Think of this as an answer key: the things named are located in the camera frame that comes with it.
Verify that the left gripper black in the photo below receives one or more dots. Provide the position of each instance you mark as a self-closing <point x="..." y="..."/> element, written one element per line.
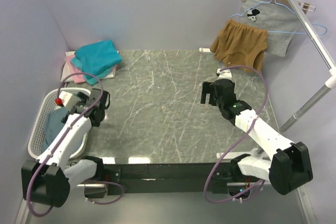
<point x="82" y="97"/>

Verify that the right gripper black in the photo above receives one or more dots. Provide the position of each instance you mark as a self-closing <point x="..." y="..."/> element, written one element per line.
<point x="207" y="87"/>

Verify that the grey-blue t shirt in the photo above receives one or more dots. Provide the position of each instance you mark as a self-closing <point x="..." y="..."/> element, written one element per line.
<point x="52" y="126"/>

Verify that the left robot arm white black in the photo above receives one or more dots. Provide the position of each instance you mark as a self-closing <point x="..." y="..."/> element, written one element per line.
<point x="47" y="180"/>

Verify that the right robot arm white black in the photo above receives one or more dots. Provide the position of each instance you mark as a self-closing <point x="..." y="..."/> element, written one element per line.
<point x="288" y="166"/>

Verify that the white folded t shirt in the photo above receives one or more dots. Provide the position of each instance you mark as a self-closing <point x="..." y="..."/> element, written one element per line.
<point x="69" y="69"/>

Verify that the white plastic laundry basket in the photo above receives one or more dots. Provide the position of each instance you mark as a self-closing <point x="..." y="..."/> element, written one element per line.
<point x="37" y="136"/>

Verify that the teal folded t shirt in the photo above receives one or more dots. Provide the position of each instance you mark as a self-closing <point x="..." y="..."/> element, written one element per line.
<point x="97" y="59"/>

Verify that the brown shorts hanging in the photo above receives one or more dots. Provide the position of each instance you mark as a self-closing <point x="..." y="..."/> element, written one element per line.
<point x="240" y="44"/>

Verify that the grey panda shirt hanging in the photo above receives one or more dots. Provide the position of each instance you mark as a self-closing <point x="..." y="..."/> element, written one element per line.
<point x="277" y="44"/>

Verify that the metal clothes rack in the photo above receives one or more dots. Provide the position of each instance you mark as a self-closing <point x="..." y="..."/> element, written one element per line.
<point x="290" y="82"/>

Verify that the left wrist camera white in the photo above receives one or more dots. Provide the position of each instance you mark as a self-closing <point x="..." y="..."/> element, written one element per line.
<point x="67" y="100"/>

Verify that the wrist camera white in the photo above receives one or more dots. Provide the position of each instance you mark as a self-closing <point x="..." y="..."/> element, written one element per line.
<point x="224" y="74"/>
<point x="67" y="100"/>

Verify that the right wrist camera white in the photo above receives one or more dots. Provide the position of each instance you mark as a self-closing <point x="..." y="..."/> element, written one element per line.
<point x="224" y="74"/>

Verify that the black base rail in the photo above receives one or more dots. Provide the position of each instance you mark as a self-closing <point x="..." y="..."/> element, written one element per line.
<point x="153" y="178"/>

